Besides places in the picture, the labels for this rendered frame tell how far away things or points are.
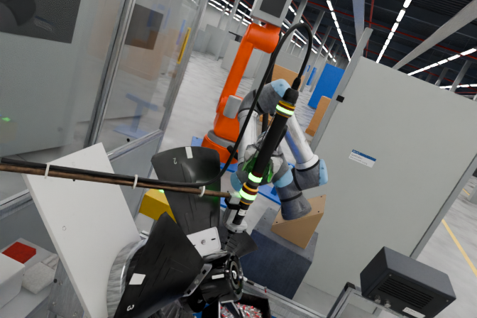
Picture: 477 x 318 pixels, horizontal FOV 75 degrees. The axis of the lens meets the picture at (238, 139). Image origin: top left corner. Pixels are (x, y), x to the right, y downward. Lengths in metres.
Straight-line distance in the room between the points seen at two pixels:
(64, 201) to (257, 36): 4.07
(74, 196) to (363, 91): 2.22
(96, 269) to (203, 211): 0.28
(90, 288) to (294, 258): 0.94
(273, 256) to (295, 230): 0.16
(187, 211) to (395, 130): 2.13
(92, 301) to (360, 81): 2.27
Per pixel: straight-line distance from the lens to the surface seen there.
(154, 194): 1.35
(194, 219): 0.85
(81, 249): 0.83
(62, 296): 1.00
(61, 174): 0.72
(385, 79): 2.66
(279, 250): 1.54
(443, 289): 1.44
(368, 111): 2.65
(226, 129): 4.64
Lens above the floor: 1.75
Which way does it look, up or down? 16 degrees down
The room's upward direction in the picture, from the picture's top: 22 degrees clockwise
